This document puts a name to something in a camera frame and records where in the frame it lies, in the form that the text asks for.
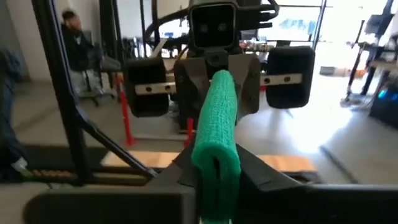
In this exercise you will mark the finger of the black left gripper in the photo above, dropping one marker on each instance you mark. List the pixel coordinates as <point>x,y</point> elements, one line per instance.
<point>247,87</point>
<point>191,90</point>

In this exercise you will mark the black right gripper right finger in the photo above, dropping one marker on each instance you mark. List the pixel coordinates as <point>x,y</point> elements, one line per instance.
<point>311,208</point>

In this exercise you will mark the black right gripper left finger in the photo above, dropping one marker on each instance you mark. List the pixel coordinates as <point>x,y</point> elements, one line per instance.
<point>124,208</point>

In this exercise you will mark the green elastic band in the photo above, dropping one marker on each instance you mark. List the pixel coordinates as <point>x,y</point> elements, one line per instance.
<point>217,124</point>

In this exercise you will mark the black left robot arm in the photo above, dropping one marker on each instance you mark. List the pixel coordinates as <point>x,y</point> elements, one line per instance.
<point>258,15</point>

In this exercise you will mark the red desk leg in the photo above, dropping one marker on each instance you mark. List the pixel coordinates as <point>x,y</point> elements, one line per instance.
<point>126,115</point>
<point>189,130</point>

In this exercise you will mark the black office chair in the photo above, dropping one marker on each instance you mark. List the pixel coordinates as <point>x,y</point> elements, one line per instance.
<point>109,65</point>

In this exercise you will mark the person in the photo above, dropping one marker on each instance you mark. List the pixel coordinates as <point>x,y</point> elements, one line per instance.
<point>9,124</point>
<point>77,46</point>

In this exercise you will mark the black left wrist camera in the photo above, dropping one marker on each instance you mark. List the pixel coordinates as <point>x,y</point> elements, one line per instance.
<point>213,26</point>

